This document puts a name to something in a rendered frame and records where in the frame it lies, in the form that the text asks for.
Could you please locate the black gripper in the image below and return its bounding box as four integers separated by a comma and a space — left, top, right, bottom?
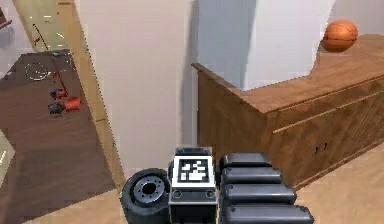
120, 168, 172, 224

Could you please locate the clear glass bowl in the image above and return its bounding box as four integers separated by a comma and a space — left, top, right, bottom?
24, 62, 49, 82

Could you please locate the red upright vacuum cleaner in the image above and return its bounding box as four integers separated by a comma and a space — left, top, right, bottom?
32, 23, 82, 115

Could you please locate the brown wooden sideboard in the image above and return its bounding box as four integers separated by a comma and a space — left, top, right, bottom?
191, 33, 384, 191

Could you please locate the orange basketball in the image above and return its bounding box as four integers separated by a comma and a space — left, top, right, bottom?
320, 19, 359, 53

